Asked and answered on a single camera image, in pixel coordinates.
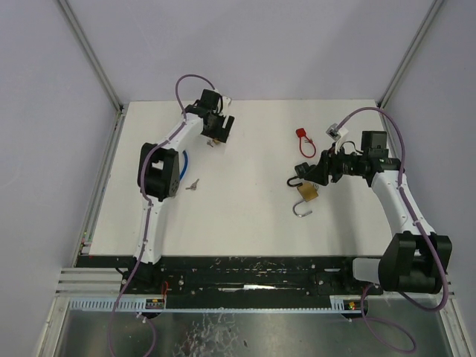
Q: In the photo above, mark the black padlock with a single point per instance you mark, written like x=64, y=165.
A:
x=300, y=172

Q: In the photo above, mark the aluminium frame post right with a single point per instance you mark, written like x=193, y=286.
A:
x=411, y=51

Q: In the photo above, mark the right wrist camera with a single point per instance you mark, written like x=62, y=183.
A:
x=339, y=136

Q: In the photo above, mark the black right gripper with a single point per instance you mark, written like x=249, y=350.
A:
x=325, y=168

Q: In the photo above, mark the blue cable lock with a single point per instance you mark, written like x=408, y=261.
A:
x=185, y=165

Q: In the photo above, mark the aluminium frame post left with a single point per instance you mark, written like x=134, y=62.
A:
x=85, y=46

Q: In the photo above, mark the large brass padlock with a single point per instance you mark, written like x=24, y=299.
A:
x=308, y=192

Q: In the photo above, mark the blue lock keys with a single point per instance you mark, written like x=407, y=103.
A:
x=193, y=186

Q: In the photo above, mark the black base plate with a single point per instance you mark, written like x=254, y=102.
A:
x=245, y=301

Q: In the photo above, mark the red cable padlock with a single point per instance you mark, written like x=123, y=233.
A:
x=307, y=146

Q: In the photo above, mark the aluminium frame post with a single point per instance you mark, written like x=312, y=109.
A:
x=411, y=51
x=85, y=46

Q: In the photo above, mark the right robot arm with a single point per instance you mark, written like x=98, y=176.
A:
x=417, y=256

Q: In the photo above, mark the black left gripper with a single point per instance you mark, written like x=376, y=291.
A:
x=222, y=127

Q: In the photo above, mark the grey slotted cable duct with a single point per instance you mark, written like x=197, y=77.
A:
x=146, y=305

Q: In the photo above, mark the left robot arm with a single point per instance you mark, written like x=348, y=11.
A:
x=160, y=168

